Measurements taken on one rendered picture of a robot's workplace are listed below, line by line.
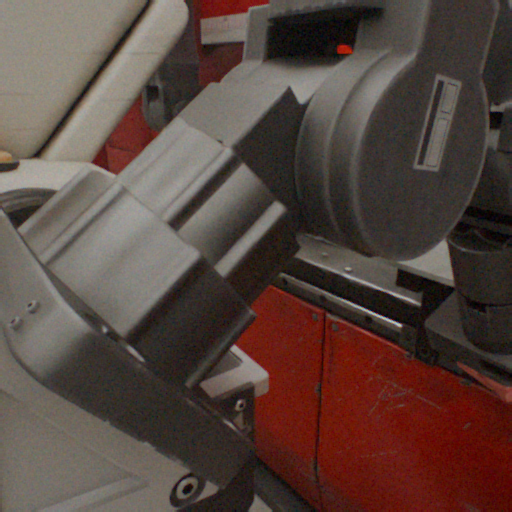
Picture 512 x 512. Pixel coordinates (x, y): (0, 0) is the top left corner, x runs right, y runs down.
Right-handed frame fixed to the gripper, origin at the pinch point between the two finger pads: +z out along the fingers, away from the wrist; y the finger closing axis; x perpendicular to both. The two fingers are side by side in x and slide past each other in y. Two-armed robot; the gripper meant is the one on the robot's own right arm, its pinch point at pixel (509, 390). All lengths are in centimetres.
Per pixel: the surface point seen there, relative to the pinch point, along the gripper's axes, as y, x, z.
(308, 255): 58, -19, 24
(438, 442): 21, -9, 48
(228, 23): 99, -46, -20
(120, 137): 123, -12, -4
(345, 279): 45, -18, 24
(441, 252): 23.8, -22.2, 10.9
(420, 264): 22.6, -16.1, 7.7
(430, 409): 23.7, -11.3, 42.2
